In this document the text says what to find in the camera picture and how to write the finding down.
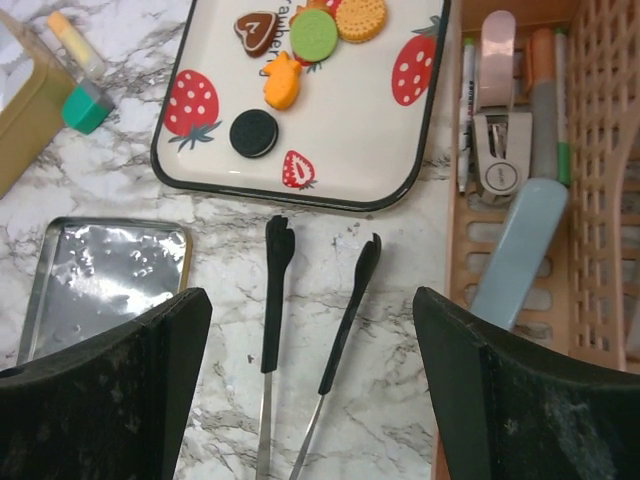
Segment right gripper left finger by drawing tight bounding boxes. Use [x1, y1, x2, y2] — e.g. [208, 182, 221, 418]
[1, 288, 212, 479]

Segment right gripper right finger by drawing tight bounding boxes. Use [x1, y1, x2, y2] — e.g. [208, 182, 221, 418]
[413, 287, 639, 479]

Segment black metal tongs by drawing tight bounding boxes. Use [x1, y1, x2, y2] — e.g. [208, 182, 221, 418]
[255, 215, 383, 480]

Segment gold cookie tin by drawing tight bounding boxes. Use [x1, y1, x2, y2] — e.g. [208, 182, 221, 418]
[1, 11, 76, 195]

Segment black sandwich cookie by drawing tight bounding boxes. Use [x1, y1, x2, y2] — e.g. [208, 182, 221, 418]
[229, 109, 279, 158]

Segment orange fish cookie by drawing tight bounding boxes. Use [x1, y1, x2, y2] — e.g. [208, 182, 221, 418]
[262, 51, 302, 110]

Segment green round cookie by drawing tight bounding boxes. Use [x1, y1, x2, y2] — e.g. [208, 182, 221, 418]
[290, 9, 339, 63]

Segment peach file organizer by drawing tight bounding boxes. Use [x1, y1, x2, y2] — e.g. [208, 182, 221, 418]
[432, 0, 640, 480]

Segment tin lid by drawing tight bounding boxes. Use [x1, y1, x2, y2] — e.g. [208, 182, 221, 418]
[17, 217, 193, 364]

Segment light blue stapler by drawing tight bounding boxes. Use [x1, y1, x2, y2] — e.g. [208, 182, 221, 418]
[470, 178, 568, 331]

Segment grey orange pen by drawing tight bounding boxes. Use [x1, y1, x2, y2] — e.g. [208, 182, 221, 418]
[528, 28, 558, 180]

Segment strawberry tray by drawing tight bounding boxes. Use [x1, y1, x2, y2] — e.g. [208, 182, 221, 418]
[151, 1, 451, 212]

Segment black white marker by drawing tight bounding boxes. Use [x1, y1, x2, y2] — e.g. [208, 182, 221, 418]
[457, 37, 476, 194]

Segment pink tape dispenser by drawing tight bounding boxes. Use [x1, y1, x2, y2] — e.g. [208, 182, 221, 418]
[476, 10, 516, 110]

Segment green white marker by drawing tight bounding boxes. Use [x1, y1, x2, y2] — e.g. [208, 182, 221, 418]
[554, 28, 571, 186]

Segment brown heart cookie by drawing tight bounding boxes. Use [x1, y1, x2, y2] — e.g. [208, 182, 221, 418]
[234, 11, 278, 57]

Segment orange round cookie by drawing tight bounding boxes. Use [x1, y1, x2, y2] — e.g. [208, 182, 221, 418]
[335, 0, 388, 43]

